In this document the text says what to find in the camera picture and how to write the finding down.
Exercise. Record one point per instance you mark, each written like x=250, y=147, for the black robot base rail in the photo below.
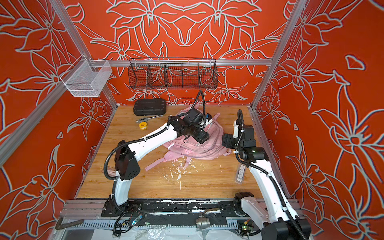
x=174, y=212

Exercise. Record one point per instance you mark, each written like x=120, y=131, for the black wire wall basket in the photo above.
x=173, y=74

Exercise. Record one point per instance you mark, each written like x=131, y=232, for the rusty allen key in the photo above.
x=60, y=225

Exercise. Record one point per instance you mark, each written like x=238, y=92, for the black plastic case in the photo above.
x=150, y=107

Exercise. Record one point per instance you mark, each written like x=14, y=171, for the grey metal tool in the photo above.
x=146, y=119

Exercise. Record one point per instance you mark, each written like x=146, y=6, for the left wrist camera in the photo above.
x=208, y=117

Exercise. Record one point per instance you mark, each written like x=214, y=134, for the pink student backpack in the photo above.
x=192, y=150

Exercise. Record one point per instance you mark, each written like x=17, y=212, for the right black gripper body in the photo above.
x=231, y=141

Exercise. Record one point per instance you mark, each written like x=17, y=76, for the white wire wall basket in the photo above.
x=86, y=78

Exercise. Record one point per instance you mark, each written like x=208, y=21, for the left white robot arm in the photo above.
x=121, y=164

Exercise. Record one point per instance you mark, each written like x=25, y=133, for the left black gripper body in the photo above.
x=199, y=134

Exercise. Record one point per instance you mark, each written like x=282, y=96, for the yellow tape roll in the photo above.
x=143, y=125

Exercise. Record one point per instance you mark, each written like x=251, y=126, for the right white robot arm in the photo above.
x=277, y=220

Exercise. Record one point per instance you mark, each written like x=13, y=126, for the metal pipe fitting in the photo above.
x=202, y=223

